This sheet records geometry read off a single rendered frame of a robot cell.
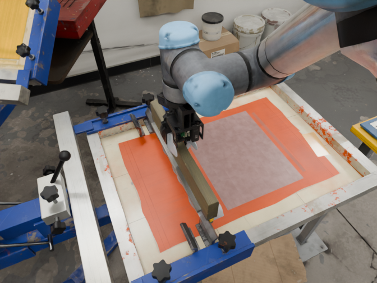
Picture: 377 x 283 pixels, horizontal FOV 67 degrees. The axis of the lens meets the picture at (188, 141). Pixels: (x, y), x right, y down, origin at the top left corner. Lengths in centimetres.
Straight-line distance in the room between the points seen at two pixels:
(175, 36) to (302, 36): 22
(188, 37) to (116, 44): 235
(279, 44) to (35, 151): 223
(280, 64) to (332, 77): 277
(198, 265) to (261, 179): 34
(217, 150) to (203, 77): 53
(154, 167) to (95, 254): 34
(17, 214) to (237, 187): 60
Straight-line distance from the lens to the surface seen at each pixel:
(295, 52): 44
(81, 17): 153
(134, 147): 99
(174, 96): 60
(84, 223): 77
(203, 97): 45
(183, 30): 55
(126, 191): 89
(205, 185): 70
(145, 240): 81
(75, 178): 85
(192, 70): 48
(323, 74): 325
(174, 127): 66
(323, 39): 40
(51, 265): 195
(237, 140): 101
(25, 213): 84
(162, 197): 86
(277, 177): 94
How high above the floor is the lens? 169
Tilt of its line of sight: 48 degrees down
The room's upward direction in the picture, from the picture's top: straight up
